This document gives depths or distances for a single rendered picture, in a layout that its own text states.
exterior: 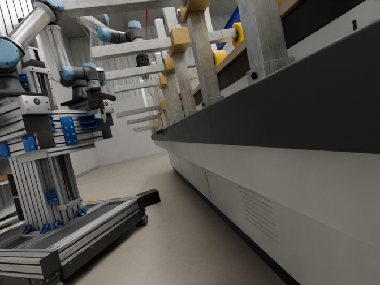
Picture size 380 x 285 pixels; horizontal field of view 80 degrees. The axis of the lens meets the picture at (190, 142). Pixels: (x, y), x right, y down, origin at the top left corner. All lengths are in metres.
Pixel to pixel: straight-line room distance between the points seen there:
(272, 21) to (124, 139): 9.08
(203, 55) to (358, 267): 0.57
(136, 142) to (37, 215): 7.66
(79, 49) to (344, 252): 10.06
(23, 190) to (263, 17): 1.75
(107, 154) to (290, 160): 9.23
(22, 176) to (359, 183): 1.77
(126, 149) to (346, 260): 8.94
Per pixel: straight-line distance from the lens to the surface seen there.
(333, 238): 0.67
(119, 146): 9.36
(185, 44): 0.76
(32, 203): 1.83
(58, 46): 1.67
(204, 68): 0.55
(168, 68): 0.98
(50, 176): 1.72
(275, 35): 0.33
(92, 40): 1.92
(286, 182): 0.35
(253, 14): 0.32
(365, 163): 0.25
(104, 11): 0.55
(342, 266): 0.70
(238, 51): 0.83
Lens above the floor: 0.66
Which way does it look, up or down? 3 degrees down
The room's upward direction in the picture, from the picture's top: 12 degrees counter-clockwise
